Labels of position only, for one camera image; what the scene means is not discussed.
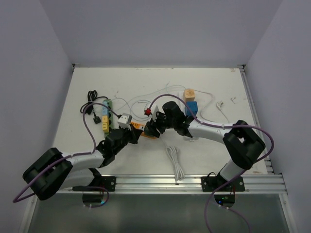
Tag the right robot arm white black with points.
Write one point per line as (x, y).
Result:
(242, 143)

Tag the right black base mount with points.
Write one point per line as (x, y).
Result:
(211, 182)

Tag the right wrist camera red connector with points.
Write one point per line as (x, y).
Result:
(147, 111)

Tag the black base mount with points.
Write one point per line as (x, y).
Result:
(211, 182)
(99, 182)

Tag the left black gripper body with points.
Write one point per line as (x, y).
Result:
(126, 139)

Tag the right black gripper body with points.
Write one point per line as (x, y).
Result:
(162, 122)

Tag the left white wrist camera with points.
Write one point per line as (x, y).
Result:
(124, 121)

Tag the white power strip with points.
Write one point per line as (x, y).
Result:
(182, 107)

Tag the wooden beige cube plug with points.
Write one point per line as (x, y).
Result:
(189, 95)

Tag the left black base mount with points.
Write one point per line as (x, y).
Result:
(99, 182)

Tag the blue cube plug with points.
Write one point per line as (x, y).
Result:
(191, 108)

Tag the green power strip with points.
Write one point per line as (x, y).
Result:
(110, 116)

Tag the aluminium front rail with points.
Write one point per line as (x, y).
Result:
(166, 184)

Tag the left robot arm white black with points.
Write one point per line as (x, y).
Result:
(55, 170)

